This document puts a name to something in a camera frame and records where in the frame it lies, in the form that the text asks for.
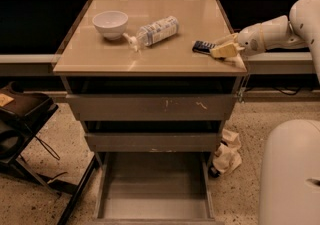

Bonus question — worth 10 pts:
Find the black chair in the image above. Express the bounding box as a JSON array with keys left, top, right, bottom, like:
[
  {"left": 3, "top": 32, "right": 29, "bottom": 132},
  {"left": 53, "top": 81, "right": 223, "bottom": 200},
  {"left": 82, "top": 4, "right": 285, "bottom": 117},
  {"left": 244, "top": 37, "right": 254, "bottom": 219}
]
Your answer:
[{"left": 0, "top": 82, "right": 97, "bottom": 225}]

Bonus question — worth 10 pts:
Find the blue rxbar blueberry bar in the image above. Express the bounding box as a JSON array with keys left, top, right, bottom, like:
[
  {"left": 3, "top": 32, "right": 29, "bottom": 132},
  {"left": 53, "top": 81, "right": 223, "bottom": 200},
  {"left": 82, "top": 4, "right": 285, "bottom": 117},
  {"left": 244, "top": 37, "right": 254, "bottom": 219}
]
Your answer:
[{"left": 192, "top": 41, "right": 215, "bottom": 54}]

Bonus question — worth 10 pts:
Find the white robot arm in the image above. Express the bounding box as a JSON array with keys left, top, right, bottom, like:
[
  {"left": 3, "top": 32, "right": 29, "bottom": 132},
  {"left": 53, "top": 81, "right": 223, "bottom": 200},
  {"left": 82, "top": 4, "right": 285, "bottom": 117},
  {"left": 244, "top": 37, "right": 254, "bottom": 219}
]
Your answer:
[{"left": 209, "top": 0, "right": 320, "bottom": 80}]

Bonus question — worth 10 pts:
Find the bottom grey open drawer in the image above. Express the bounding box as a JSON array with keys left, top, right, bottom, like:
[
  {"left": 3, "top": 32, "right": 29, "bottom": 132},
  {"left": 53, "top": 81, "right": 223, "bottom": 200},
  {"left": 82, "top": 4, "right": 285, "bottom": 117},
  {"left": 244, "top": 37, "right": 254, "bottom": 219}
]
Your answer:
[{"left": 92, "top": 152, "right": 216, "bottom": 225}]

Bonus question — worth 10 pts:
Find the grey drawer cabinet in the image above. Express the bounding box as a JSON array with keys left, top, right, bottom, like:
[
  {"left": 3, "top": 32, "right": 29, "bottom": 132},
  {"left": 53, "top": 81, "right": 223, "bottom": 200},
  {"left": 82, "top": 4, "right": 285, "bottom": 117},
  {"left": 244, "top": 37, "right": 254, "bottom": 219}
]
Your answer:
[{"left": 52, "top": 0, "right": 250, "bottom": 157}]

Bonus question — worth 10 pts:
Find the crumpled beige cloth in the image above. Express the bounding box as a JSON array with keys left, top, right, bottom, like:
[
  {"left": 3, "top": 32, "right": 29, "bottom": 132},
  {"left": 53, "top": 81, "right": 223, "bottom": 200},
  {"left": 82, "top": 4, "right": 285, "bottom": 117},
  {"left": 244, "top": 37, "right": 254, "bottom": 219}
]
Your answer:
[{"left": 210, "top": 129, "right": 242, "bottom": 178}]

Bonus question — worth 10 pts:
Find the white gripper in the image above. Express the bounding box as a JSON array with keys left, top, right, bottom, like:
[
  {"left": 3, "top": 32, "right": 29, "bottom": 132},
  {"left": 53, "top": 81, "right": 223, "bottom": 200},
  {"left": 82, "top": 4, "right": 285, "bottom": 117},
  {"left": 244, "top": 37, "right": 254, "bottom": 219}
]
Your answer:
[{"left": 210, "top": 23, "right": 266, "bottom": 59}]

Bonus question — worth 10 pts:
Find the black floor cable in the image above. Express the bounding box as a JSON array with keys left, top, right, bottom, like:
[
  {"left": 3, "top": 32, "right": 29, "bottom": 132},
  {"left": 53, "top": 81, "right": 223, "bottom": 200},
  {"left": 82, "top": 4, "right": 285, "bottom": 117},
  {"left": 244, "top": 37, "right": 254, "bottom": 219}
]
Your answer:
[{"left": 33, "top": 134, "right": 62, "bottom": 162}]

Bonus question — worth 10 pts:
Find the top grey drawer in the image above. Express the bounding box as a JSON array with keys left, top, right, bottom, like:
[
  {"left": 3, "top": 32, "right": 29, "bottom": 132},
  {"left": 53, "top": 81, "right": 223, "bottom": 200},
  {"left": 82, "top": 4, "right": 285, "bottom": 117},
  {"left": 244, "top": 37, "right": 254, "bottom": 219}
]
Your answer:
[{"left": 67, "top": 77, "right": 237, "bottom": 121}]

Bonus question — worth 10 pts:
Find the white ceramic bowl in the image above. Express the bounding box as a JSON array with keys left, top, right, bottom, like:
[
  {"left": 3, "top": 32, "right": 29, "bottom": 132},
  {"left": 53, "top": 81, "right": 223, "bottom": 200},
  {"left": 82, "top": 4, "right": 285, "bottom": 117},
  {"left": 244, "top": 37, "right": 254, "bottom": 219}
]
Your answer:
[{"left": 92, "top": 11, "right": 128, "bottom": 40}]

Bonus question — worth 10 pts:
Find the middle grey drawer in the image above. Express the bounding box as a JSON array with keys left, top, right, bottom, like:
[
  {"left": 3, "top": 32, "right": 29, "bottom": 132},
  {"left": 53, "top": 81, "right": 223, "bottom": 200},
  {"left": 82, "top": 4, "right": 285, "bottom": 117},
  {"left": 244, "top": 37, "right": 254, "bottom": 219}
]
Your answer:
[{"left": 85, "top": 120, "right": 221, "bottom": 152}]

